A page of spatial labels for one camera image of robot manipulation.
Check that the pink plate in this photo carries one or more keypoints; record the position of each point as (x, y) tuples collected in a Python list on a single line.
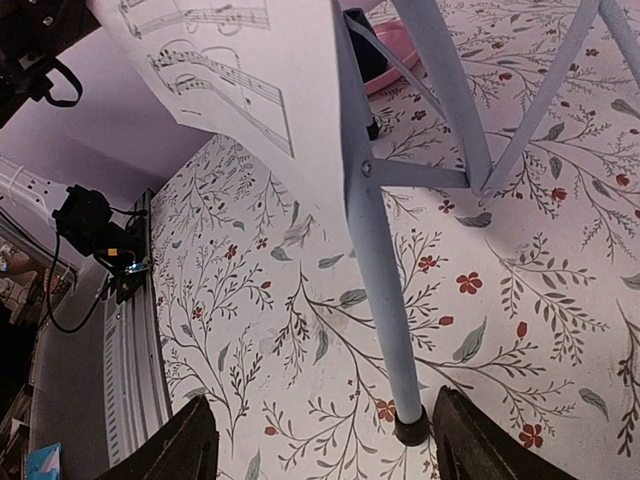
[(395, 37)]

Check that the aluminium front rail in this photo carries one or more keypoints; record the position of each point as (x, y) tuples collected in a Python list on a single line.
[(136, 400)]

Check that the blue object at corner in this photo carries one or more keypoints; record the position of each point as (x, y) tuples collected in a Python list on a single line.
[(44, 463)]

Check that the white sheet music page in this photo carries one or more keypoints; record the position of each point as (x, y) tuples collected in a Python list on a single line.
[(264, 73)]

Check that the dark blue mug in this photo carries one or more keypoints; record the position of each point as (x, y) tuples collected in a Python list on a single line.
[(370, 61)]

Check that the floral table mat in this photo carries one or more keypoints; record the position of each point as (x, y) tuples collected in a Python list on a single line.
[(528, 302)]

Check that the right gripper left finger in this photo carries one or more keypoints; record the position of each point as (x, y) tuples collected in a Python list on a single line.
[(186, 447)]

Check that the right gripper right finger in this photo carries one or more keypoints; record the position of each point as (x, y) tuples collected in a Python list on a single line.
[(472, 446)]

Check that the white perforated music stand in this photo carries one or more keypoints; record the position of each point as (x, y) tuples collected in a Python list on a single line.
[(364, 175)]

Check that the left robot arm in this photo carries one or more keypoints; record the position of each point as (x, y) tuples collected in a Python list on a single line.
[(33, 36)]

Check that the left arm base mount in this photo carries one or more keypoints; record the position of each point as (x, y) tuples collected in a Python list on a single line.
[(110, 250)]

